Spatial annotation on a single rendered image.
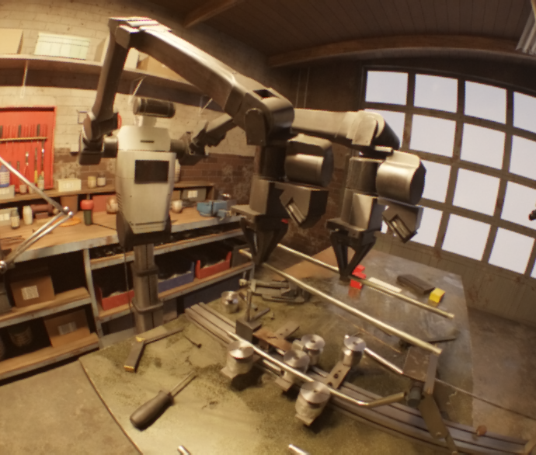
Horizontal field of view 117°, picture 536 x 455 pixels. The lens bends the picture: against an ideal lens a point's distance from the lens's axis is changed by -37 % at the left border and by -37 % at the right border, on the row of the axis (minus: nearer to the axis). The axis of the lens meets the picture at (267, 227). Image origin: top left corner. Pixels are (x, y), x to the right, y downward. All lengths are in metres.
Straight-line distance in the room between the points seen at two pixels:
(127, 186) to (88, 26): 1.77
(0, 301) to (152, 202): 1.11
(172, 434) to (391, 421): 0.39
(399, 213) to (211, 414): 0.46
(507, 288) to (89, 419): 4.11
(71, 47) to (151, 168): 1.33
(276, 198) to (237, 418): 0.39
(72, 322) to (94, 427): 0.68
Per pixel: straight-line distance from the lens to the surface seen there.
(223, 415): 0.52
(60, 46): 2.10
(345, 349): 0.59
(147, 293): 1.22
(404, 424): 0.56
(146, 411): 0.50
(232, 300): 0.76
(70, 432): 1.64
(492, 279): 3.66
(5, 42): 2.11
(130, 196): 1.01
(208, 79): 0.45
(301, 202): 0.36
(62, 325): 1.85
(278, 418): 0.53
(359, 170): 0.42
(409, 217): 0.40
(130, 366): 0.59
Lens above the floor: 1.31
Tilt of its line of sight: 15 degrees down
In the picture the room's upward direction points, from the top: 7 degrees clockwise
